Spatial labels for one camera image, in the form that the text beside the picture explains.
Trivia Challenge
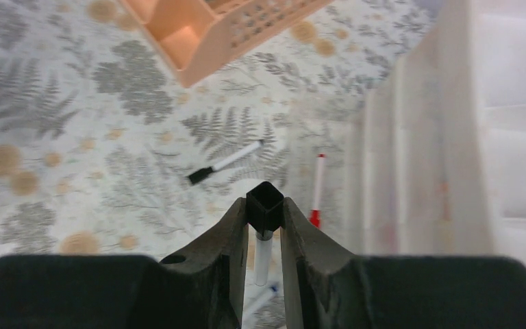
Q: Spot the floral table cloth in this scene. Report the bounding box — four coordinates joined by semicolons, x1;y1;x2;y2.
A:
0;1;433;261

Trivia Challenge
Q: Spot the blue cap marker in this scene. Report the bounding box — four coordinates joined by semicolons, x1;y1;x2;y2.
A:
242;281;281;328

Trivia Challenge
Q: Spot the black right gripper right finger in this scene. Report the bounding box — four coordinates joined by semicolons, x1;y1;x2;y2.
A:
281;198;526;328

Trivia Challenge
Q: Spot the black cap whiteboard marker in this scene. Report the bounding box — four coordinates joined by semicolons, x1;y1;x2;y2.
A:
187;139;265;185

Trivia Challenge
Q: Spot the orange plastic file organizer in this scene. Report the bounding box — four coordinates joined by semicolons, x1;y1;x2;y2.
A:
121;0;329;88

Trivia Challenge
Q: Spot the black cap marker group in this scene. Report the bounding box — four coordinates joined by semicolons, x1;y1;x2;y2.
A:
246;181;284;287

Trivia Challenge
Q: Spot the red cap marker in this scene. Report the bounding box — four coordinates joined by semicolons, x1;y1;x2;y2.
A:
310;153;326;228

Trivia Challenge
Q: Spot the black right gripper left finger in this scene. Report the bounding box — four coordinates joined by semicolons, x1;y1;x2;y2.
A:
0;198;248;328

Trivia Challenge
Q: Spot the white plastic drawer unit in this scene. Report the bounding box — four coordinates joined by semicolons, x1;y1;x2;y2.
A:
339;1;526;266

